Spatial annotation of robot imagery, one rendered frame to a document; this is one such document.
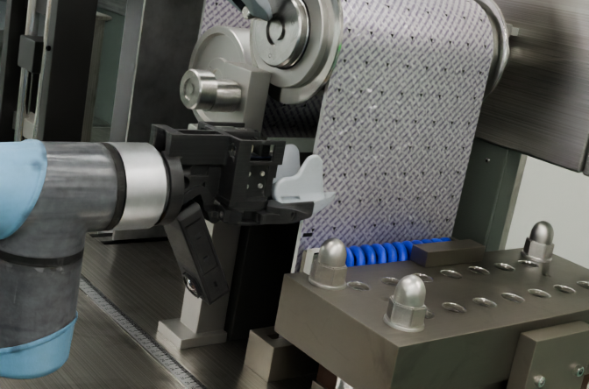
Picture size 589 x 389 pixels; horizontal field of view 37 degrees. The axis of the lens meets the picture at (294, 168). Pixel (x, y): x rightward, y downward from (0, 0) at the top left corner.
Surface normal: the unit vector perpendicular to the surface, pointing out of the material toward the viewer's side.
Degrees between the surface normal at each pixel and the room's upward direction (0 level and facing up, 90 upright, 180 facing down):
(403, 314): 90
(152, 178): 61
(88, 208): 99
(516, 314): 0
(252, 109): 90
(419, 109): 90
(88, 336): 0
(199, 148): 90
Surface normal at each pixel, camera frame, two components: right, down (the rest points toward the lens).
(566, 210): -0.78, 0.01
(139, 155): 0.45, -0.68
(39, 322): 0.41, 0.28
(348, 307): 0.18, -0.96
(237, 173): 0.60, 0.29
